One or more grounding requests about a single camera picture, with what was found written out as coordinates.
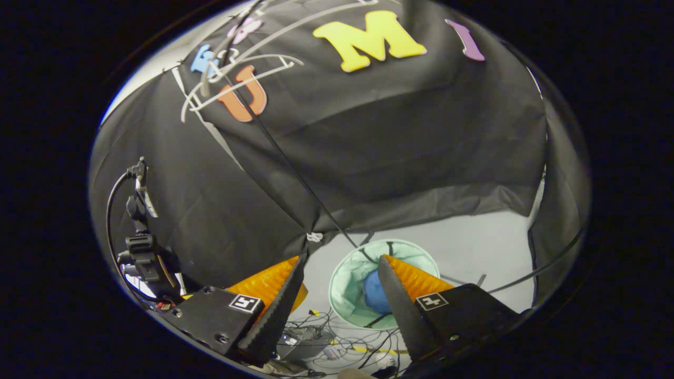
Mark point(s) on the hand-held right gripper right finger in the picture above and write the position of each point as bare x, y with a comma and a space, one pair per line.
403, 310

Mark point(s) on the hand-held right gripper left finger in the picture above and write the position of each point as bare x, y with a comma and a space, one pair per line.
276, 310

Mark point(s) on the blue jacket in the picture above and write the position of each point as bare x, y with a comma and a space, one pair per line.
375, 292

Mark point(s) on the green laundry hamper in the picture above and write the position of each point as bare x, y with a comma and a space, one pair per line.
347, 284

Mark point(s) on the white plastic hanger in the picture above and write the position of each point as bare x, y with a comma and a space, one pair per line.
253, 58
295, 22

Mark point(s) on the grey electronic box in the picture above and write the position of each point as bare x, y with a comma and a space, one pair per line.
308, 342

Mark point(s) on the yellow tape strip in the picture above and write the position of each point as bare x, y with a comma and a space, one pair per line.
368, 349

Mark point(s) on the small white clip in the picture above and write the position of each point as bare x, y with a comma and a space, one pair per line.
315, 237

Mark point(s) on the white blue-edged board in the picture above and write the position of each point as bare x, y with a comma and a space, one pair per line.
139, 284

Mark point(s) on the black backdrop cloth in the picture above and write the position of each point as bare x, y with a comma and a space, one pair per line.
395, 131

